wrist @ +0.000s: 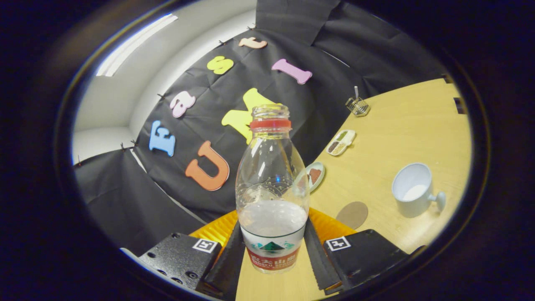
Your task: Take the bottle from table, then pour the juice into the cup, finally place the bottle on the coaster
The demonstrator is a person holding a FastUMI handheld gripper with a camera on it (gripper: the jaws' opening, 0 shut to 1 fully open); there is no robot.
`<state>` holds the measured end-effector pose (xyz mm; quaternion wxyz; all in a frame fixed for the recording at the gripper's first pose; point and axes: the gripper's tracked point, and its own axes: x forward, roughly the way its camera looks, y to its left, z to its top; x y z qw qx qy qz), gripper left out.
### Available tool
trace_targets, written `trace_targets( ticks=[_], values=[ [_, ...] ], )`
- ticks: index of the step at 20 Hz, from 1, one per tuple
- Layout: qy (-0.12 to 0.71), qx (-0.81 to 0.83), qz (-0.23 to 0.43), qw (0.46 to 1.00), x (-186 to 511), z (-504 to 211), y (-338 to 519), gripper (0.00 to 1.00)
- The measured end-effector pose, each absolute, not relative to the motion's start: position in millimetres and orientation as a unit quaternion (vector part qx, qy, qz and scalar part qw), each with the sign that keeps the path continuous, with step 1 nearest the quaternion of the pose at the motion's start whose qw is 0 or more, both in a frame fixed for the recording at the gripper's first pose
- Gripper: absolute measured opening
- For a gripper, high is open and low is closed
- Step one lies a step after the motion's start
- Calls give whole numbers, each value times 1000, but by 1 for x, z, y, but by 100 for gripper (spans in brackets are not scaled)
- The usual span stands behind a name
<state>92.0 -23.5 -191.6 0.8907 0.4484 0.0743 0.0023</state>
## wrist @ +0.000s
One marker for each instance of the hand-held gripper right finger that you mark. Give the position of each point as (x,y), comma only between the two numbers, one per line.
(319,261)

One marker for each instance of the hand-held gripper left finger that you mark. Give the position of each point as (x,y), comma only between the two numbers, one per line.
(228,261)

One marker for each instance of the round brown coaster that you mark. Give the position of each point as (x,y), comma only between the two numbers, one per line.
(352,215)

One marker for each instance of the clear plastic juice bottle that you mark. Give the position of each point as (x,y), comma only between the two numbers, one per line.
(271,221)

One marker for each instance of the round plate with meat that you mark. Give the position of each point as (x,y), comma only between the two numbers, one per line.
(315,175)

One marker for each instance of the white sectioned dish with seeds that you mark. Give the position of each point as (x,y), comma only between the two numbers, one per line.
(341,142)

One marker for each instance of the wooden table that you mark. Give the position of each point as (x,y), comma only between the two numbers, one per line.
(397,133)

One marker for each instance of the long ceiling light panel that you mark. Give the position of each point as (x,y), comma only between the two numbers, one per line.
(133,44)

